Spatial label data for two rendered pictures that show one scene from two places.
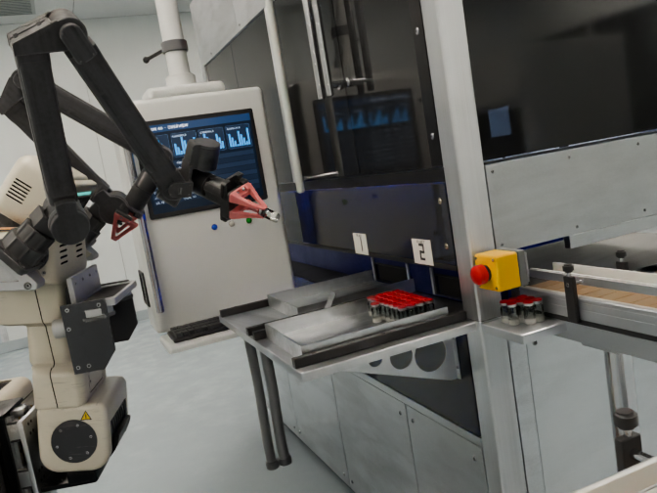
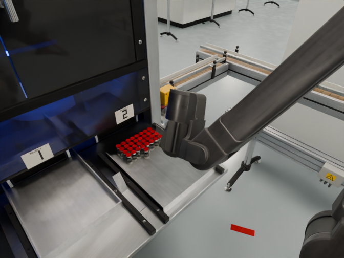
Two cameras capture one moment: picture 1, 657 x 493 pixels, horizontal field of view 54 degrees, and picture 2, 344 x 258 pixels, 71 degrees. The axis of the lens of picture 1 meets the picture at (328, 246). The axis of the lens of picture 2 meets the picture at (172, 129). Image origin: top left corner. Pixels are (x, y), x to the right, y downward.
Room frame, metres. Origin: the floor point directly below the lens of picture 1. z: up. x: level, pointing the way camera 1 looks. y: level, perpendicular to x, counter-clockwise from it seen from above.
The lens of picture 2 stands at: (1.63, 0.59, 1.58)
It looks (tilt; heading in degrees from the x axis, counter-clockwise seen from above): 39 degrees down; 247
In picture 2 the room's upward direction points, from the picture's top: straight up
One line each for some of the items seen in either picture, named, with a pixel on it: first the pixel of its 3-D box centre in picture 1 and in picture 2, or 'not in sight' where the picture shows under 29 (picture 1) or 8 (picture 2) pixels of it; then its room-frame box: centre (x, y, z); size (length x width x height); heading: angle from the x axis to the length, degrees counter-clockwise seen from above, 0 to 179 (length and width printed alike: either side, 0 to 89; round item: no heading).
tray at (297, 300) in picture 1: (338, 292); (61, 195); (1.79, -0.01, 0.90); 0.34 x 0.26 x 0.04; 111
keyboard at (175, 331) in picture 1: (232, 319); not in sight; (2.04, 0.34, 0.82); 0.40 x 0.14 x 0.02; 112
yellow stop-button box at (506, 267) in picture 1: (500, 269); (165, 94); (1.28, -0.33, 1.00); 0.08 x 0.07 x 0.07; 111
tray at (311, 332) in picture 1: (353, 323); (159, 162); (1.43, -0.03, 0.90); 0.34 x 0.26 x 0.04; 111
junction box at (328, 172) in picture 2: not in sight; (331, 174); (0.43, 0.09, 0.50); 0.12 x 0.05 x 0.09; 111
